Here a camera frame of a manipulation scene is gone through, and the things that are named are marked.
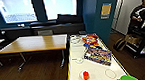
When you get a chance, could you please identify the long wooden table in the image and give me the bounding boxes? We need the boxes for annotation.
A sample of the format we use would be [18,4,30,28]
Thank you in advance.
[0,32,72,74]

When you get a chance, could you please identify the colourful snack packets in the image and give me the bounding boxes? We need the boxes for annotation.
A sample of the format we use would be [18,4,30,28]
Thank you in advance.
[80,32,101,49]

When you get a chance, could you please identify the person in dark shirt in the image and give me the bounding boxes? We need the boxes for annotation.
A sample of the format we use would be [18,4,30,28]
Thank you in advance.
[126,0,145,36]

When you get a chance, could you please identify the green bowl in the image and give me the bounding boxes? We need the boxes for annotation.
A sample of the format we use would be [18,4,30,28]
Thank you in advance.
[118,73,142,80]

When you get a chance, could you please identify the dark sofa cushion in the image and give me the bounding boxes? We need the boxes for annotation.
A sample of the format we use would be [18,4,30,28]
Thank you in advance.
[56,12,85,25]

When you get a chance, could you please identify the white framed doorway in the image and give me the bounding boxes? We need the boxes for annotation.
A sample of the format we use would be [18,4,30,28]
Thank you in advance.
[109,0,127,32]

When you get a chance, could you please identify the bright window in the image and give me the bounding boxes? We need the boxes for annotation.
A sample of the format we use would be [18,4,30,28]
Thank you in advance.
[0,0,39,26]
[41,0,79,21]

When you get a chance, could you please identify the small white puck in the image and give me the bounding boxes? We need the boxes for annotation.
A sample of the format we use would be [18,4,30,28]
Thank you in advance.
[73,56,85,65]

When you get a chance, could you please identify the dark window bench sofa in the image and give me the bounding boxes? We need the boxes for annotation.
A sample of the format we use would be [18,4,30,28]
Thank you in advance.
[0,12,87,42]

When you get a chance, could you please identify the small orange ball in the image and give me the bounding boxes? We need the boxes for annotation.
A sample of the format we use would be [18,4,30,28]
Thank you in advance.
[81,70,92,80]

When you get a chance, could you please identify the yellow wall sign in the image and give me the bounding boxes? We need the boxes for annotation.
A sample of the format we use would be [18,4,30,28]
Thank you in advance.
[99,2,114,21]

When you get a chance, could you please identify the tan black backpack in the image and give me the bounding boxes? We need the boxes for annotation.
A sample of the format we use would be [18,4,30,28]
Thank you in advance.
[112,37,130,54]

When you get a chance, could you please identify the clear glass bowl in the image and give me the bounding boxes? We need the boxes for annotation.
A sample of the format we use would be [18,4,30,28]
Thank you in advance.
[69,33,83,45]

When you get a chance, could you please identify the grey bench panel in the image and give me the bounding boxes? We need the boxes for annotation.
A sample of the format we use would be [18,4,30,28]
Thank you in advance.
[37,29,54,37]

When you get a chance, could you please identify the small white sill item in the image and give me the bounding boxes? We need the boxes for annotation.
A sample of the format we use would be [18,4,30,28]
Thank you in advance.
[17,23,27,28]

